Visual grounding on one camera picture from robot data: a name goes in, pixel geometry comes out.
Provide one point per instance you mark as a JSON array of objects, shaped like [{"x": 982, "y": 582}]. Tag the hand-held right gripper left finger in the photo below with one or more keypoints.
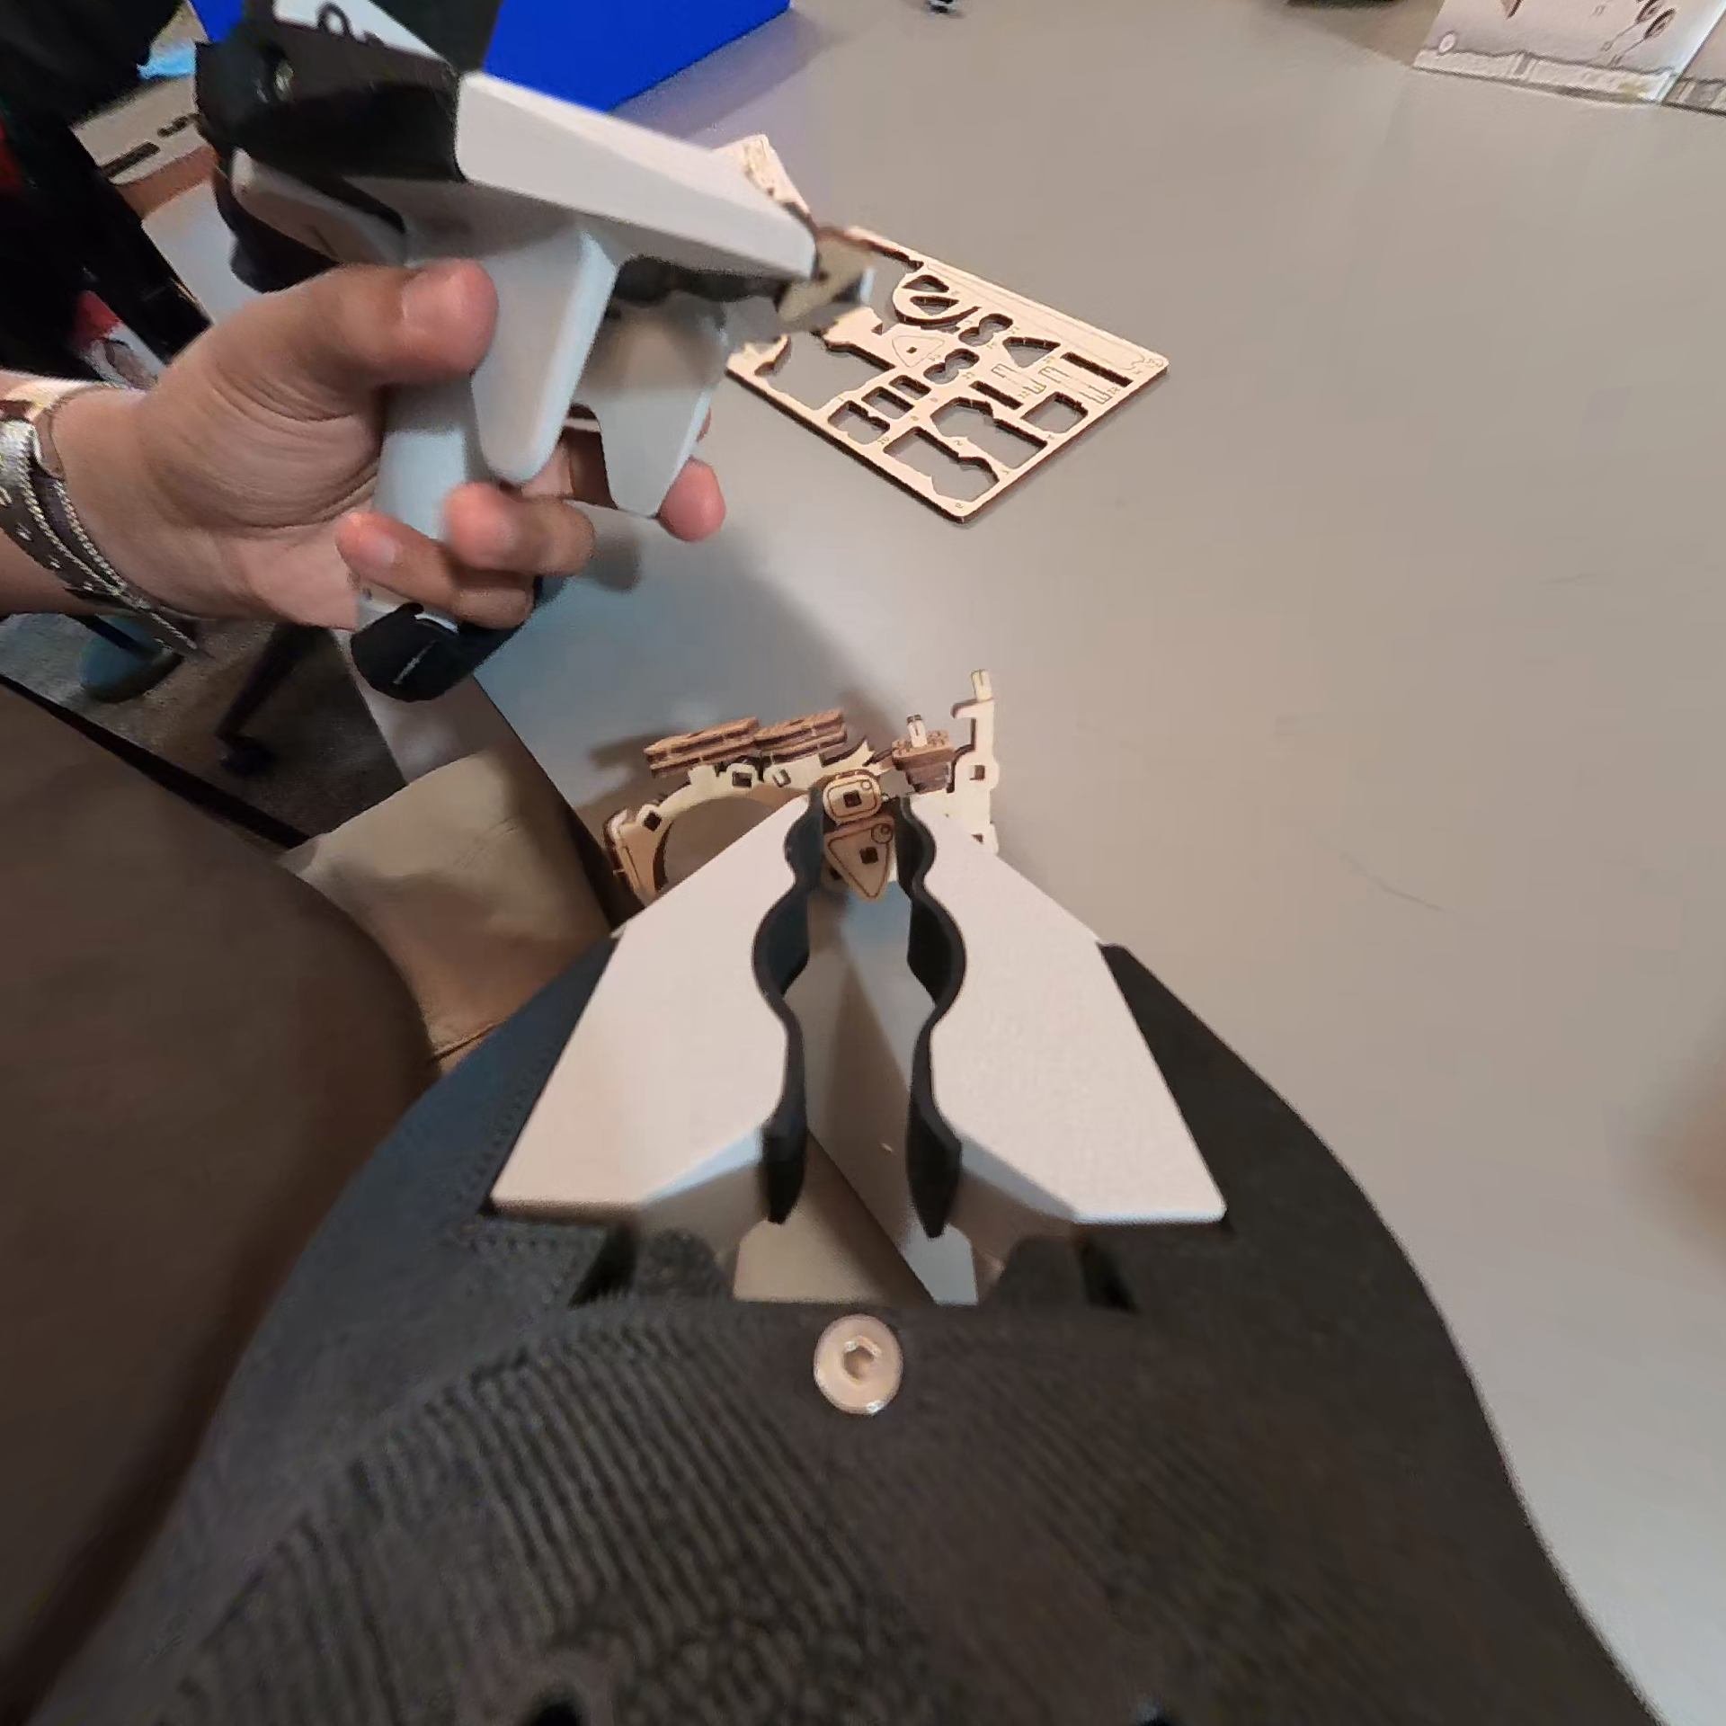
[{"x": 648, "y": 1080}]

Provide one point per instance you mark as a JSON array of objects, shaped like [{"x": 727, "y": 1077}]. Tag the person's tan trousers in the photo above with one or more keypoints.
[{"x": 444, "y": 902}]

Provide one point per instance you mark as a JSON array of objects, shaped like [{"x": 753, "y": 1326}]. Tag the white instruction booklet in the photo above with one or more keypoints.
[{"x": 1550, "y": 39}]

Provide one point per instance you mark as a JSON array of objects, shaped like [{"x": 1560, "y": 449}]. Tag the person's left hand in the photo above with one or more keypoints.
[{"x": 242, "y": 459}]

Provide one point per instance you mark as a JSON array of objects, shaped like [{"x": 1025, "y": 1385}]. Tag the wooden puzzle sheet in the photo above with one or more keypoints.
[
  {"x": 769, "y": 175},
  {"x": 1127, "y": 367}
]

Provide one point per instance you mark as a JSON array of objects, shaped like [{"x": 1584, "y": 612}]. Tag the small wooden puzzle piece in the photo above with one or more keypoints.
[{"x": 842, "y": 264}]

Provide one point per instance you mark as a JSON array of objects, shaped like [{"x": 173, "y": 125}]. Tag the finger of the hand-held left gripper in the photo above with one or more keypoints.
[{"x": 607, "y": 163}]

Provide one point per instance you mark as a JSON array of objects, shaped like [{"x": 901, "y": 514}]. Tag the wooden puzzle model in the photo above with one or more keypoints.
[{"x": 687, "y": 797}]

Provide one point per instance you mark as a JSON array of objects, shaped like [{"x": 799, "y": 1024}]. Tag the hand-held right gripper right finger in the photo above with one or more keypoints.
[{"x": 1064, "y": 1080}]

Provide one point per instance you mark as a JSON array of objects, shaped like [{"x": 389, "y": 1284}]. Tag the blue plastic bin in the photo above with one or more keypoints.
[{"x": 648, "y": 39}]

